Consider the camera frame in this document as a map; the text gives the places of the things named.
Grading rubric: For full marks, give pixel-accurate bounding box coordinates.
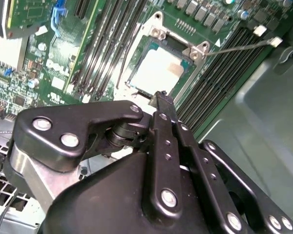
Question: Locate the square CPU chip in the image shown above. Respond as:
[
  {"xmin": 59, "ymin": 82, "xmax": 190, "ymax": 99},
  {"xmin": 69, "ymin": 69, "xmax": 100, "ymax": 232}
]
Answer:
[{"xmin": 126, "ymin": 40, "xmax": 195, "ymax": 96}]

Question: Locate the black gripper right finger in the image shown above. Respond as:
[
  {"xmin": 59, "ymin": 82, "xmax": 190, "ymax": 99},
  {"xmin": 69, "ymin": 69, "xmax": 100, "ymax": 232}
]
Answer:
[{"xmin": 165, "ymin": 94, "xmax": 293, "ymax": 234}]

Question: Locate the thin metal locking lever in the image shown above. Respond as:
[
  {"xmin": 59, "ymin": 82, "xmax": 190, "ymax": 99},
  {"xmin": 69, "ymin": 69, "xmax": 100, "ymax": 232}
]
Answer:
[{"xmin": 202, "ymin": 36, "xmax": 283, "ymax": 59}]

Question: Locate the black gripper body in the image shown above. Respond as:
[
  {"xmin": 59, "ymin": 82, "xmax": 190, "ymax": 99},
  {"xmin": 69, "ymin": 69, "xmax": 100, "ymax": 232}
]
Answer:
[{"xmin": 40, "ymin": 152, "xmax": 223, "ymax": 234}]

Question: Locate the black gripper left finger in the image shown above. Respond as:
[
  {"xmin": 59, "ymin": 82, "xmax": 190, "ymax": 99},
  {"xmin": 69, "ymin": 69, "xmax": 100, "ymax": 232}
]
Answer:
[{"xmin": 11, "ymin": 91, "xmax": 185, "ymax": 222}]

